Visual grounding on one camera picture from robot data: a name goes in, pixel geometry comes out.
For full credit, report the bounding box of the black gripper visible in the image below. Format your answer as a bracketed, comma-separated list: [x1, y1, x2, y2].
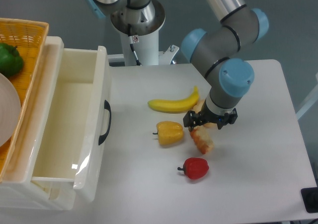
[183, 106, 238, 131]

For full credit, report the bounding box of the long square bread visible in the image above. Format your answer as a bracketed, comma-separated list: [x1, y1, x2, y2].
[190, 126, 215, 154]

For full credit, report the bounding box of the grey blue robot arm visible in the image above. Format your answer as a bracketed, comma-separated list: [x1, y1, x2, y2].
[86, 0, 269, 130]

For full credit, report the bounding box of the round bread roll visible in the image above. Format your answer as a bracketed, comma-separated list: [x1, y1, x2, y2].
[193, 99, 217, 128]

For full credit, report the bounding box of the yellow banana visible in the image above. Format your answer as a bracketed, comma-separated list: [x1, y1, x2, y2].
[148, 86, 200, 113]

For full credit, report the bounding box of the yellow bell pepper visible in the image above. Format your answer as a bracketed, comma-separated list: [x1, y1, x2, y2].
[153, 121, 184, 146]

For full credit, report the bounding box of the red bell pepper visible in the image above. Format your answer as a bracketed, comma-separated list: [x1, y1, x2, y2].
[177, 157, 209, 180]

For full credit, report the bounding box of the black box at table corner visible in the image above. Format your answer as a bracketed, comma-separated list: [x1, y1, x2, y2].
[301, 187, 318, 213]

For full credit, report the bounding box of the white plastic drawer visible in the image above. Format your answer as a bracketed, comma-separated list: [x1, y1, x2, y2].
[31, 46, 111, 202]

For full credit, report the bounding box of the yellow woven basket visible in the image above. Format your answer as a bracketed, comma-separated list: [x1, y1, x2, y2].
[0, 17, 50, 183]

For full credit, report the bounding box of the white plate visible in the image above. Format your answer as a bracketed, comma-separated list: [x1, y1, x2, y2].
[0, 74, 21, 146]

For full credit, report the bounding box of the white drawer cabinet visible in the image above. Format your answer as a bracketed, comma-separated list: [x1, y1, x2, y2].
[0, 36, 75, 210]

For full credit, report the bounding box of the green bell pepper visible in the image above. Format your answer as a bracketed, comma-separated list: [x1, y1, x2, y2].
[0, 43, 24, 78]

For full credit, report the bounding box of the white metal frame bar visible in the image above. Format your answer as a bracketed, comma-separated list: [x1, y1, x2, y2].
[296, 74, 318, 120]

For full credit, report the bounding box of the black drawer handle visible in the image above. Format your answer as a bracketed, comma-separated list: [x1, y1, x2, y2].
[98, 100, 112, 146]

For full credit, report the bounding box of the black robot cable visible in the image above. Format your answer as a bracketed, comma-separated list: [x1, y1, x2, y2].
[127, 23, 143, 67]

